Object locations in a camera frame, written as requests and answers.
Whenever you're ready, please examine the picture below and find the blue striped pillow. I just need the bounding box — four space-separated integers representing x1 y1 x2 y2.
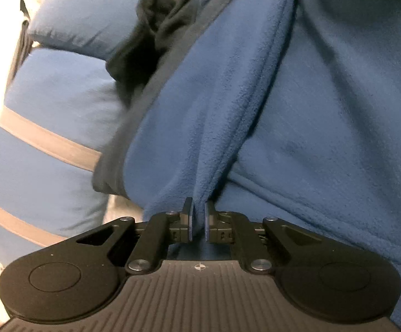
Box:
0 48 142 250
27 0 187 61

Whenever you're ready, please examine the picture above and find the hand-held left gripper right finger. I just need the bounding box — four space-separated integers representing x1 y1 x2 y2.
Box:
204 201 323 276

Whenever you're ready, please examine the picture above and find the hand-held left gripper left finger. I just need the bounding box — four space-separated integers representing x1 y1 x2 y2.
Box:
75 197 196 276

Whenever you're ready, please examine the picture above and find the blue fleece jacket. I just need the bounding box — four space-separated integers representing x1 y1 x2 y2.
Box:
93 0 401 332

